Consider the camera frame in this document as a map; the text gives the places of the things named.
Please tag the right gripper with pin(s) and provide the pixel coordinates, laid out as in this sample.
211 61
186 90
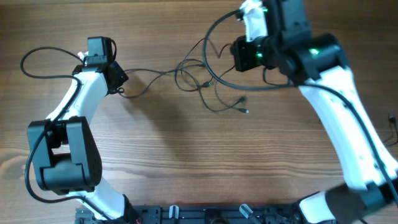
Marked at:
244 54

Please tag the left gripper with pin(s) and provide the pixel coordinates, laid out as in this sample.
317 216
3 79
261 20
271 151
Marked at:
116 76

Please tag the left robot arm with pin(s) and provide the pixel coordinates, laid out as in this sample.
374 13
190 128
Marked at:
64 162

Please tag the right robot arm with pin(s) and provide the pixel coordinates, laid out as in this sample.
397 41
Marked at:
278 35

